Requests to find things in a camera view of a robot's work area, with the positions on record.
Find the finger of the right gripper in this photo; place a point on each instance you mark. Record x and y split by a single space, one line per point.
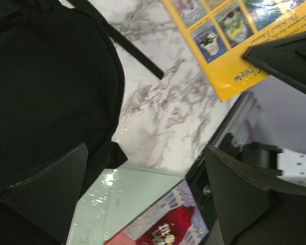
283 58

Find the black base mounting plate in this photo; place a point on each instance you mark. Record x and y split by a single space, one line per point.
199 183

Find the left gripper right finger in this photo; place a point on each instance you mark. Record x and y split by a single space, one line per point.
254 207

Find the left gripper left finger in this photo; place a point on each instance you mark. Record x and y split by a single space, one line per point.
40 209

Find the thin booklet under books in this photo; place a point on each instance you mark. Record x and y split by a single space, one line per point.
173 219

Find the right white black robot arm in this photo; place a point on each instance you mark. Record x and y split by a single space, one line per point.
286 164

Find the aluminium extrusion rail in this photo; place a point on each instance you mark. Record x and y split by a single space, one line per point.
243 110

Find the yellow cover book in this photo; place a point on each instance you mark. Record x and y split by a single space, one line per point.
219 32

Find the black student backpack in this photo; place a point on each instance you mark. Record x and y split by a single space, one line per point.
61 84

